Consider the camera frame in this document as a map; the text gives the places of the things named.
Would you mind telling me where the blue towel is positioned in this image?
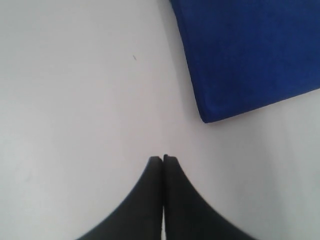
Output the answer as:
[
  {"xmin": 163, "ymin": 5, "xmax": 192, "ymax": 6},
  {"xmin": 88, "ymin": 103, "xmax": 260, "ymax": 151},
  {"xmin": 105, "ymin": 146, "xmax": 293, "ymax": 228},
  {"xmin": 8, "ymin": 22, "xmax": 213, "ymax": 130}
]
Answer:
[{"xmin": 171, "ymin": 0, "xmax": 320, "ymax": 123}]

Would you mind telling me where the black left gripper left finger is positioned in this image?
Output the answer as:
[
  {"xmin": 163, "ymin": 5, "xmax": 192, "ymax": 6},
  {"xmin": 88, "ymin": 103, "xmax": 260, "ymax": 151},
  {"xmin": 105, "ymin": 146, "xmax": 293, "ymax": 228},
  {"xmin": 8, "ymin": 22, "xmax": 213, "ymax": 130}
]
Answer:
[{"xmin": 80, "ymin": 156, "xmax": 163, "ymax": 240}]

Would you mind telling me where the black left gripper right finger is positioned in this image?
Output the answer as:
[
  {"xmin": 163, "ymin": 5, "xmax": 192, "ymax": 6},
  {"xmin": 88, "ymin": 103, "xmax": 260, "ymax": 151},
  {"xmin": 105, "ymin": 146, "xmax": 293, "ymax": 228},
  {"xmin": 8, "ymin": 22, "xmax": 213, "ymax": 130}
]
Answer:
[{"xmin": 162, "ymin": 155, "xmax": 253, "ymax": 240}]

